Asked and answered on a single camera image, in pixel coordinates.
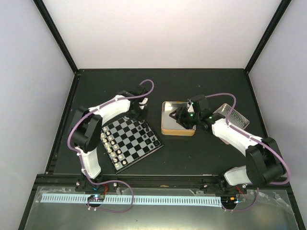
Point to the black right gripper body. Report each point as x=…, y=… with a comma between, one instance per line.
x=187, y=120

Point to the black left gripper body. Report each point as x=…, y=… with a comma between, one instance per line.
x=137, y=115

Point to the black bishop chess piece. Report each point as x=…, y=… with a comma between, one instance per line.
x=150, y=134

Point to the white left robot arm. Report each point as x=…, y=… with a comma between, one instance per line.
x=85, y=131

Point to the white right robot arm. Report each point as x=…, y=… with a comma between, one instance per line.
x=264, y=164

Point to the white chess piece row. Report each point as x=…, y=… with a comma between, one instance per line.
x=114, y=147

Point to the gold metal tin base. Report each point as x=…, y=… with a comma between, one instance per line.
x=169, y=126

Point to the black and grey chessboard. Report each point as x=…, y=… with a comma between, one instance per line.
x=136, y=147

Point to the silver tin lid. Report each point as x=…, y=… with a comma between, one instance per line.
x=233, y=116

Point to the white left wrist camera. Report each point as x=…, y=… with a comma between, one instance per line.
x=144, y=102

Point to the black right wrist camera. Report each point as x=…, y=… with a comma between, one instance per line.
x=199, y=105

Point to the light blue cable duct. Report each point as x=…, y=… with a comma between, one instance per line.
x=204, y=201

